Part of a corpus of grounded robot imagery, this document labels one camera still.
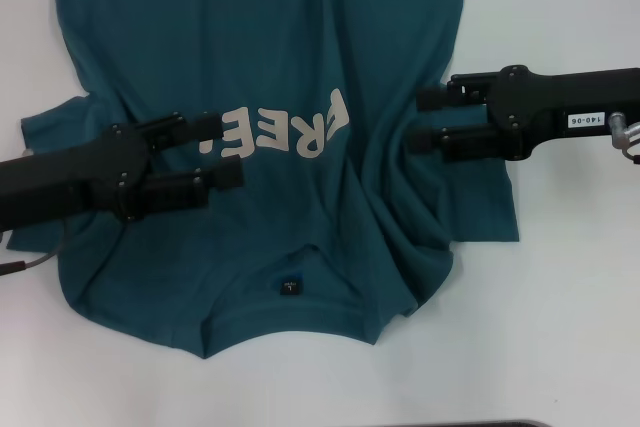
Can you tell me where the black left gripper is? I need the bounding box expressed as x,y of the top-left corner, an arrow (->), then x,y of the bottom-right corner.
0,110 -> 246,231

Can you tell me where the grey left gripper cable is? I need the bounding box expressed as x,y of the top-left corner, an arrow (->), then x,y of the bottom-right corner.
0,224 -> 69,277

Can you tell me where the teal t-shirt with cream print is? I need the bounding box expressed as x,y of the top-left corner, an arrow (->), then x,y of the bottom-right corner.
7,0 -> 521,361

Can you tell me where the metal plug with right cable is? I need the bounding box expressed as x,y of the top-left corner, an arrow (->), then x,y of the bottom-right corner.
608,114 -> 640,164

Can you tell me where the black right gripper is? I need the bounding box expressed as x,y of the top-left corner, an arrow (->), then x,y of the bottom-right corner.
407,65 -> 640,163

